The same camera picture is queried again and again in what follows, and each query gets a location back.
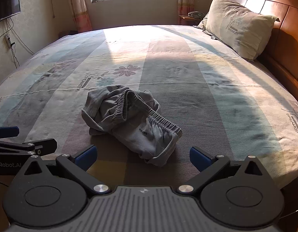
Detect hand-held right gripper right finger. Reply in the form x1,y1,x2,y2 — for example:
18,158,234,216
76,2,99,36
176,146,264,196

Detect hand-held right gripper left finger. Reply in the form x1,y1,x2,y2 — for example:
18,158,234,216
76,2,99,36
23,144,112,197

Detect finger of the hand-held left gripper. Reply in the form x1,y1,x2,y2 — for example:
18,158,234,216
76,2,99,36
0,138,57,157
0,126,19,138

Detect grey pants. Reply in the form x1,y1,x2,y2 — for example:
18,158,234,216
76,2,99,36
82,85,183,167

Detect bed with patterned sheet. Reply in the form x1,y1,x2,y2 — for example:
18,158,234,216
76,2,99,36
0,24,298,191

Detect flat beige pillow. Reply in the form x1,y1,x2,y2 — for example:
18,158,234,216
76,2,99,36
197,12,209,29

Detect large beige pillow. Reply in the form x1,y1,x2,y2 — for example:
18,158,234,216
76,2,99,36
203,0,280,61

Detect wooden nightstand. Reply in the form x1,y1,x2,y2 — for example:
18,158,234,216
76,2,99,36
178,14,200,26

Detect pink patterned curtain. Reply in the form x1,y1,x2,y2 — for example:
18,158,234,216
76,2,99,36
177,0,195,25
64,0,93,33

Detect wooden headboard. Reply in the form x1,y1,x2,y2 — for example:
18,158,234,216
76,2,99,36
223,0,298,107

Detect black wall cables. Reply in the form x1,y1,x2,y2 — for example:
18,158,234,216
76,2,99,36
3,17,35,68

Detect wall-mounted television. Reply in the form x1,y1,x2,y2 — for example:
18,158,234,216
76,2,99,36
0,0,21,24

